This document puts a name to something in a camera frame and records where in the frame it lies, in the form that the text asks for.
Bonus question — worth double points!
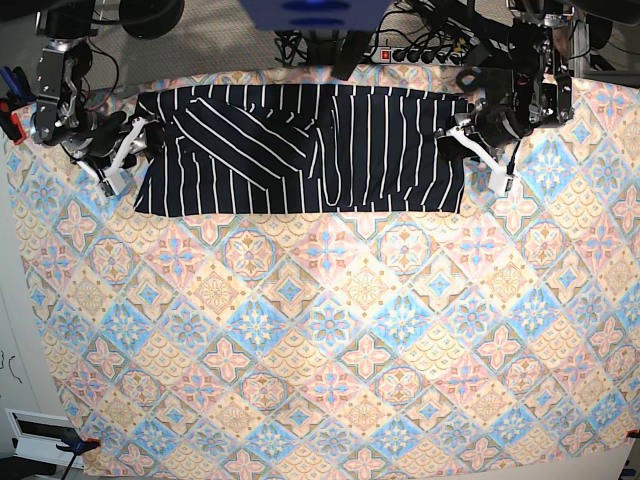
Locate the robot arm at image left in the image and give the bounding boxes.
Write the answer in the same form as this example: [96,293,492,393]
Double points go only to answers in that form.
[31,1,178,176]

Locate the colourful patterned tablecloth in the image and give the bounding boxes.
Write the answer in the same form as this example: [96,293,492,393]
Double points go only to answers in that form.
[1,80,639,479]

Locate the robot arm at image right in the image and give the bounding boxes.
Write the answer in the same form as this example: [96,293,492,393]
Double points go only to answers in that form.
[436,1,573,158]

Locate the blue orange clamp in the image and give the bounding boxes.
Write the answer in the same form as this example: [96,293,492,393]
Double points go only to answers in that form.
[1,66,36,145]
[56,437,101,456]

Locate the navy white striped T-shirt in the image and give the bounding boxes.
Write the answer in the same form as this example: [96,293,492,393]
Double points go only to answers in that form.
[134,84,467,217]

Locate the white wall vent panel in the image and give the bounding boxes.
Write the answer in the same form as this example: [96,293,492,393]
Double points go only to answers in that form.
[4,408,80,466]

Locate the black strap on table edge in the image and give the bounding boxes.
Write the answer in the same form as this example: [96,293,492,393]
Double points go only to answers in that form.
[330,29,369,81]

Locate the blue orange clamp lower left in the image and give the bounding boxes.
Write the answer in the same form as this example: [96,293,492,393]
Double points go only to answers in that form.
[56,437,101,456]

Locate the white power strip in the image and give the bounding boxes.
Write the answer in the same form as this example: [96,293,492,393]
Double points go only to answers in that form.
[369,46,464,66]

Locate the blue orange clamp upper left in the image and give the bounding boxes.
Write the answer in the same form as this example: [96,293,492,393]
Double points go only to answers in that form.
[1,66,36,145]

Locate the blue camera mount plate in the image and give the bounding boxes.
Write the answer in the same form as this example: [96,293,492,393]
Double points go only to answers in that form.
[240,0,391,31]

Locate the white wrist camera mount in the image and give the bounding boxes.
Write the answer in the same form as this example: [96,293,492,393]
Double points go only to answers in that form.
[75,117,154,201]
[435,126,516,195]

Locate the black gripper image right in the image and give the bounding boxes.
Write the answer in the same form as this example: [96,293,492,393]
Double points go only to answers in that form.
[436,102,533,160]

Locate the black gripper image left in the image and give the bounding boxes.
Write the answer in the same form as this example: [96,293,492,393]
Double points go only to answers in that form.
[69,112,165,168]

